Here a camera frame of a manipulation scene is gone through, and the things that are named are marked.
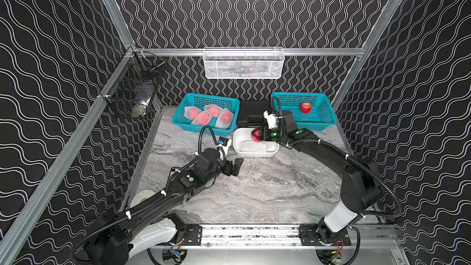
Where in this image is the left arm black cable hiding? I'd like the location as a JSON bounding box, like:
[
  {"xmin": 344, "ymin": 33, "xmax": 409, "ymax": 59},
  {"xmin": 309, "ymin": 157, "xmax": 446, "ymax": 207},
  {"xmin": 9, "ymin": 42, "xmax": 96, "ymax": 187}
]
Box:
[{"xmin": 68, "ymin": 124, "xmax": 225, "ymax": 265}]

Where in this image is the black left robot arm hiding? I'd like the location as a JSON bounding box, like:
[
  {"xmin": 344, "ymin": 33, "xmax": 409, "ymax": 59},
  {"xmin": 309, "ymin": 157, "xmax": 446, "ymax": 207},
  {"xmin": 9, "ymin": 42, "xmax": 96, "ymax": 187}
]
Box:
[{"xmin": 69, "ymin": 147, "xmax": 244, "ymax": 265}]

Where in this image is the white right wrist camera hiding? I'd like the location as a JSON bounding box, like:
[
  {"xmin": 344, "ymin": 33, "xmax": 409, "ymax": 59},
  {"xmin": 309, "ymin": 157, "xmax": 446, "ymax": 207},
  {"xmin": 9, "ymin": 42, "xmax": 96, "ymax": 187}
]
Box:
[{"xmin": 263, "ymin": 110, "xmax": 278, "ymax": 130}]

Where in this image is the metal base rail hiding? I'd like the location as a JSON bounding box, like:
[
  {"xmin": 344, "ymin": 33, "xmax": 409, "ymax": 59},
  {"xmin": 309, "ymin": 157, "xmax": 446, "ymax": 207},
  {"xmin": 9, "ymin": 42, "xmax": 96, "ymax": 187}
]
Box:
[{"xmin": 150, "ymin": 223, "xmax": 409, "ymax": 265}]

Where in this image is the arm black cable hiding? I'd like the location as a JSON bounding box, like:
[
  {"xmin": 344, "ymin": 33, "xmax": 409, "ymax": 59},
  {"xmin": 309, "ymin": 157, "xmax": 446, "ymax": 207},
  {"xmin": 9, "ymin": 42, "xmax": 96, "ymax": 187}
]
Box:
[
  {"xmin": 270, "ymin": 96, "xmax": 402, "ymax": 218},
  {"xmin": 68, "ymin": 124, "xmax": 225, "ymax": 265}
]

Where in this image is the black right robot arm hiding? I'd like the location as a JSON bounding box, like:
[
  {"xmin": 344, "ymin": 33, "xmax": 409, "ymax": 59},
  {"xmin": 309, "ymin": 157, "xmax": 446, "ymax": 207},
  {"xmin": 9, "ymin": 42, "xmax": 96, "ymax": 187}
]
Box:
[{"xmin": 252, "ymin": 110, "xmax": 385, "ymax": 238}]

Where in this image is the teal basket left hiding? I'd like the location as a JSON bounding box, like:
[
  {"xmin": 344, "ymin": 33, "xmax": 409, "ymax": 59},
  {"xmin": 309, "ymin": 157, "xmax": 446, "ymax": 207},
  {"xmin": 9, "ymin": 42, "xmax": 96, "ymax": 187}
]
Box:
[{"xmin": 172, "ymin": 93, "xmax": 240, "ymax": 137}]

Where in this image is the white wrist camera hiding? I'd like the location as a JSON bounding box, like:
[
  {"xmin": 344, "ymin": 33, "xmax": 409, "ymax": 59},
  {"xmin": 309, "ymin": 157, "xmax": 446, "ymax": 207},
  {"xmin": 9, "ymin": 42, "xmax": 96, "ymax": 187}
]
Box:
[
  {"xmin": 263, "ymin": 110, "xmax": 278, "ymax": 130},
  {"xmin": 218, "ymin": 136, "xmax": 232, "ymax": 156}
]

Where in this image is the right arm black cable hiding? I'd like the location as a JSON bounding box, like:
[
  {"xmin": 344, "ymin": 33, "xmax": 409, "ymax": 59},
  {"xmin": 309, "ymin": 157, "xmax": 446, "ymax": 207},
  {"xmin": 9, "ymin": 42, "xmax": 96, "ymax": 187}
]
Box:
[{"xmin": 270, "ymin": 96, "xmax": 402, "ymax": 218}]

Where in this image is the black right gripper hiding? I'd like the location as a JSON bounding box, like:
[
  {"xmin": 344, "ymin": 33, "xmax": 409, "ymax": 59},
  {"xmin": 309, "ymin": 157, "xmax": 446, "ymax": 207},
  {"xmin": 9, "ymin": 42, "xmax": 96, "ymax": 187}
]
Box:
[{"xmin": 251, "ymin": 126, "xmax": 286, "ymax": 143}]

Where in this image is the white tape roll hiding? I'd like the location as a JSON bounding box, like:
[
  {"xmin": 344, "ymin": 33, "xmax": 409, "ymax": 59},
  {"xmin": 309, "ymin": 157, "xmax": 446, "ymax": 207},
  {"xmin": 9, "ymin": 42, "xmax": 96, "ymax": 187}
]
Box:
[{"xmin": 130, "ymin": 190, "xmax": 156, "ymax": 208}]

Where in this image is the black wire wall basket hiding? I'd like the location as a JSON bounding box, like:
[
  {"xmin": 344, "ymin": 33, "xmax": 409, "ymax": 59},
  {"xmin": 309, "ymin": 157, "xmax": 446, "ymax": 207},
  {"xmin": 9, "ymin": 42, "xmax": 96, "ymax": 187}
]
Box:
[{"xmin": 100, "ymin": 47, "xmax": 169, "ymax": 120}]

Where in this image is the black plastic tool case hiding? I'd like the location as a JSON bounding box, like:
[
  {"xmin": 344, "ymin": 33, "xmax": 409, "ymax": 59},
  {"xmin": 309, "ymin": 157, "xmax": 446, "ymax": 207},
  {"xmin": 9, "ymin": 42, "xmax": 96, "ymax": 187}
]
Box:
[{"xmin": 236, "ymin": 99, "xmax": 272, "ymax": 128}]

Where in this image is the netted apple far left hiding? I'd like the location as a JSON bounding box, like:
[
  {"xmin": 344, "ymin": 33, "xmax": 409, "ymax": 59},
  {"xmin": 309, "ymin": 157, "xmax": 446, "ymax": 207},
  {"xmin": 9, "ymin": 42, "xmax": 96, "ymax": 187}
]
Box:
[{"xmin": 183, "ymin": 106, "xmax": 202, "ymax": 120}]

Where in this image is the clear wall basket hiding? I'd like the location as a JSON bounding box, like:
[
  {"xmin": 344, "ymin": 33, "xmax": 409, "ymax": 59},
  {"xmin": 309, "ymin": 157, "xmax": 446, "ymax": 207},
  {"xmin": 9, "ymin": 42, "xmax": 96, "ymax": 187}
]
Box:
[{"xmin": 202, "ymin": 47, "xmax": 285, "ymax": 79}]

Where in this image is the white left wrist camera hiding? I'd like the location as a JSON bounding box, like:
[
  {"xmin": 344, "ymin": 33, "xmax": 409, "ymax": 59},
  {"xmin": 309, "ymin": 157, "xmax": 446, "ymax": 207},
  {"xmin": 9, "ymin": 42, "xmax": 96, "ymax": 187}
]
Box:
[{"xmin": 218, "ymin": 136, "xmax": 232, "ymax": 156}]

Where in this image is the teal basket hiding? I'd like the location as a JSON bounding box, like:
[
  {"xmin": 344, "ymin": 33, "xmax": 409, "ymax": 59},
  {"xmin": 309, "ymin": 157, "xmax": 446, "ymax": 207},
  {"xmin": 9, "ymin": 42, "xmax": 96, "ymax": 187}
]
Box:
[
  {"xmin": 172, "ymin": 93, "xmax": 240, "ymax": 137},
  {"xmin": 271, "ymin": 92, "xmax": 337, "ymax": 131}
]

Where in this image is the teal basket right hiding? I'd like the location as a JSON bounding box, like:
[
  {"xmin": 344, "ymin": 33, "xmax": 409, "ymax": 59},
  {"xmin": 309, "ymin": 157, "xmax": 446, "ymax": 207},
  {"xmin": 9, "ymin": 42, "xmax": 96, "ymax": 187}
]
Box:
[{"xmin": 271, "ymin": 92, "xmax": 337, "ymax": 131}]

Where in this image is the white plastic tub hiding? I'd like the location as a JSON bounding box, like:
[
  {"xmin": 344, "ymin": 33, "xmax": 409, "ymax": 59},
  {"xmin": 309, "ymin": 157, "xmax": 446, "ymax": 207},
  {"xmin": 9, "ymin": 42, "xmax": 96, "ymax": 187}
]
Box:
[{"xmin": 233, "ymin": 128, "xmax": 280, "ymax": 158}]

